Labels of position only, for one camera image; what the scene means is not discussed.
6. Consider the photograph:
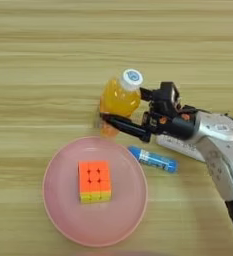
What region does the blue glue stick tube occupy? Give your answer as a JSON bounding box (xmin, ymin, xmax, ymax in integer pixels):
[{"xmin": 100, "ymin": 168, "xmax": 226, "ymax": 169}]
[{"xmin": 127, "ymin": 145, "xmax": 179, "ymax": 174}]

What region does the orange juice bottle white cap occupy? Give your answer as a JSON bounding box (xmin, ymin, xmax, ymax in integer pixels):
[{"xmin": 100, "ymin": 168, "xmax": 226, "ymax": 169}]
[{"xmin": 98, "ymin": 68, "xmax": 144, "ymax": 138}]

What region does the pink round plate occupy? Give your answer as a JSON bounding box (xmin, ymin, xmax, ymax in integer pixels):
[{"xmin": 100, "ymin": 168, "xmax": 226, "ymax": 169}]
[{"xmin": 42, "ymin": 135, "xmax": 148, "ymax": 248}]

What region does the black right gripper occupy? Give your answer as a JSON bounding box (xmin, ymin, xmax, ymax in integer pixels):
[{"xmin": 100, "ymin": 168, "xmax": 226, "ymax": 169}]
[{"xmin": 101, "ymin": 86, "xmax": 198, "ymax": 144}]

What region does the orange and yellow puzzle cube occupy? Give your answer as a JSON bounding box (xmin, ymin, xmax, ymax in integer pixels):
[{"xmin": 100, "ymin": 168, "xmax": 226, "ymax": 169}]
[{"xmin": 77, "ymin": 160, "xmax": 112, "ymax": 204}]

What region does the small black box white label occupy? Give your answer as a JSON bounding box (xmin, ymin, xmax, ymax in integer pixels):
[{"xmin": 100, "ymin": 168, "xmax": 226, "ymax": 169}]
[{"xmin": 152, "ymin": 81, "xmax": 182, "ymax": 116}]

